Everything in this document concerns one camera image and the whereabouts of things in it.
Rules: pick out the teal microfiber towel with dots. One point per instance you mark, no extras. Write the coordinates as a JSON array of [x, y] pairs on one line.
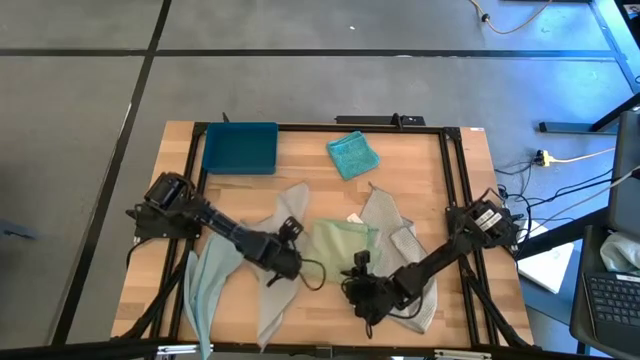
[[352, 155]]

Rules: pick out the teal plastic bin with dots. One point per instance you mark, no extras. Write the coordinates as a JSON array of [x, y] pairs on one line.
[[240, 147]]

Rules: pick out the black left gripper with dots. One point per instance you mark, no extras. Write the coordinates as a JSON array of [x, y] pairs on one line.
[[272, 255]]

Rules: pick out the computer keyboard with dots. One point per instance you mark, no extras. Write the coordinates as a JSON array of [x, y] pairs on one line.
[[615, 300]]

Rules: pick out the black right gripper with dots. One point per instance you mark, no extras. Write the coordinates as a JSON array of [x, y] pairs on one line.
[[375, 297]]

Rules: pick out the yellow power plug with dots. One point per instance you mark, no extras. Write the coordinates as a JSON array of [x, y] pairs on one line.
[[544, 159]]

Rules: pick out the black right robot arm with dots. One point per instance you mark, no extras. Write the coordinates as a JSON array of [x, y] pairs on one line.
[[480, 225]]

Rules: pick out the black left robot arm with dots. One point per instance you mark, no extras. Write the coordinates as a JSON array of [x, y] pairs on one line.
[[170, 195]]

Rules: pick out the white laptop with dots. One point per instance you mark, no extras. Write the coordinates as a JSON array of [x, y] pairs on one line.
[[547, 267]]

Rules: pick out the grey waffle-weave towel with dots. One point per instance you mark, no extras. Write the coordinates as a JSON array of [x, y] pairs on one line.
[[385, 220], [292, 205]]

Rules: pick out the black keyboard desk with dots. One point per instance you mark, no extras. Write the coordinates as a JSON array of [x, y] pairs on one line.
[[582, 300]]

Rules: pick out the light blue microfiber towel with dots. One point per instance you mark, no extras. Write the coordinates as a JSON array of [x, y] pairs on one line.
[[207, 280]]

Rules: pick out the black rig crossbeam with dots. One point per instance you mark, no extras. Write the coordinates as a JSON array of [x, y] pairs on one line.
[[75, 348]]

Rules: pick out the black aluminium table frame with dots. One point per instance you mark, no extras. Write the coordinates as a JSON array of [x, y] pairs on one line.
[[310, 127]]

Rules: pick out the black mounting bracket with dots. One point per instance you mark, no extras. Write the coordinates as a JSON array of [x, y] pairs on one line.
[[370, 120]]

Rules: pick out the grey computer monitor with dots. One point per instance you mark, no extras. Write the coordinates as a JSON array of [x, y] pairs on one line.
[[625, 190]]

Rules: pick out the yellow-green microfiber towel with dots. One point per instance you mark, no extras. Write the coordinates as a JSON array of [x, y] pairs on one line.
[[340, 245]]

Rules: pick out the dark flat floor object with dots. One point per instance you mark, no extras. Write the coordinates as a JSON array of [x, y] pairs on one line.
[[15, 231]]

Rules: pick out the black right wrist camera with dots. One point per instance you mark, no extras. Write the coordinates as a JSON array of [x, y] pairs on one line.
[[362, 261]]

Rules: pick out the light green cloth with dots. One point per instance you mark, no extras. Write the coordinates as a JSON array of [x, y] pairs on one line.
[[620, 252]]

